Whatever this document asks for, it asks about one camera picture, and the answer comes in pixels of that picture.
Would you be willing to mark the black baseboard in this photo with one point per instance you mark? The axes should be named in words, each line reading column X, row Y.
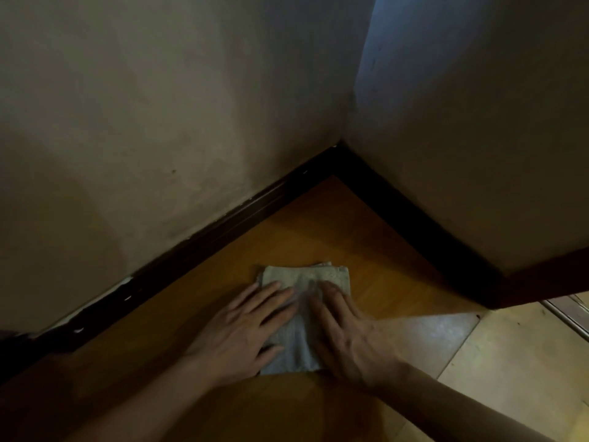
column 207, row 243
column 18, row 359
column 414, row 225

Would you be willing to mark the wooden door frame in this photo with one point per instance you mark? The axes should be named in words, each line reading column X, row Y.
column 543, row 283

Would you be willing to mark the metal door threshold strip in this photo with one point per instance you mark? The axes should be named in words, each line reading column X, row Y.
column 568, row 313

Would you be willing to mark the person's right hand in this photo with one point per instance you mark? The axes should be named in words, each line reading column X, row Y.
column 359, row 349

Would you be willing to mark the grey cleaning cloth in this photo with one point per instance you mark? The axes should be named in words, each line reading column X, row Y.
column 299, row 345

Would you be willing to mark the person's right forearm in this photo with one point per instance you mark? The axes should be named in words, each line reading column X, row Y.
column 460, row 409

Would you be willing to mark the person's left hand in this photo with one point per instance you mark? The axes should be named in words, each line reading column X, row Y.
column 244, row 336

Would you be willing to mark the person's left forearm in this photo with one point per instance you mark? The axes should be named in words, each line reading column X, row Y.
column 147, row 405

